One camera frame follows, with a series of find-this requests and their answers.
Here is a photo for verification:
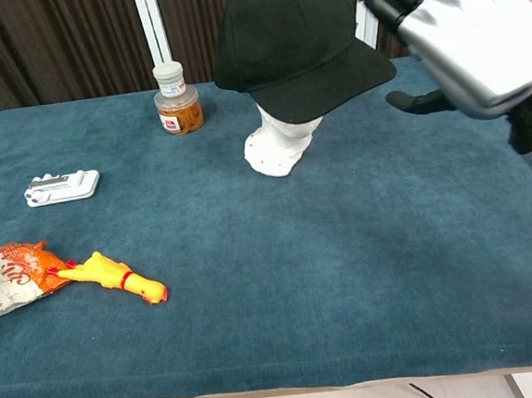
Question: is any white mannequin head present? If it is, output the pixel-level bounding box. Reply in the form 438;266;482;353
240;98;330;181

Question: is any white frame post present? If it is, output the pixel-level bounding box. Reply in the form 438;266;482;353
353;0;392;53
131;0;174;70

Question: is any clear jar with white lid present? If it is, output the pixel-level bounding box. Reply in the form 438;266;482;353
150;58;206;138

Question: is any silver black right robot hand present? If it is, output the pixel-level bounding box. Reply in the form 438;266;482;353
334;0;532;133

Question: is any black baseball cap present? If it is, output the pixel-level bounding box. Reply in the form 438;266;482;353
208;0;401;132

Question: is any dark brown curtain panel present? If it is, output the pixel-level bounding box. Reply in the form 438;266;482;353
0;0;165;119
372;6;416;59
154;0;250;88

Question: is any yellow rubber chicken toy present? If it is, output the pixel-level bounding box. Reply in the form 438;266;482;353
46;244;171;315

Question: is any blue table cloth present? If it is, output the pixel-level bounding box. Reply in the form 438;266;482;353
0;45;532;398

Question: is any white folding phone stand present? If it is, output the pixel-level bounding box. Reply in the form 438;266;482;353
22;168;103;209

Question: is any orange white snack bag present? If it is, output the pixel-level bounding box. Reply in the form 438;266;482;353
0;237;79;320

